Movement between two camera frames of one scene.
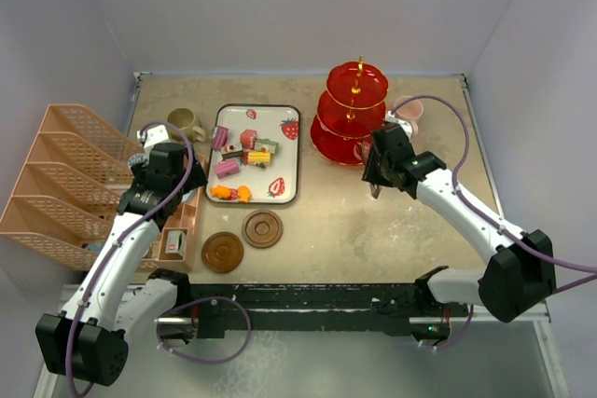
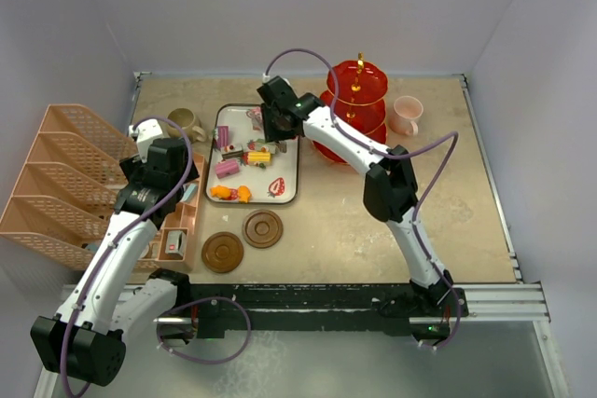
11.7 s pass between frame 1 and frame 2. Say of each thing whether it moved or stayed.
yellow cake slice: stayed
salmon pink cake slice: moved
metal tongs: moved
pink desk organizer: stayed
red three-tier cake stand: stayed
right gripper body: moved
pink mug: stayed
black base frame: stayed
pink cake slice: stayed
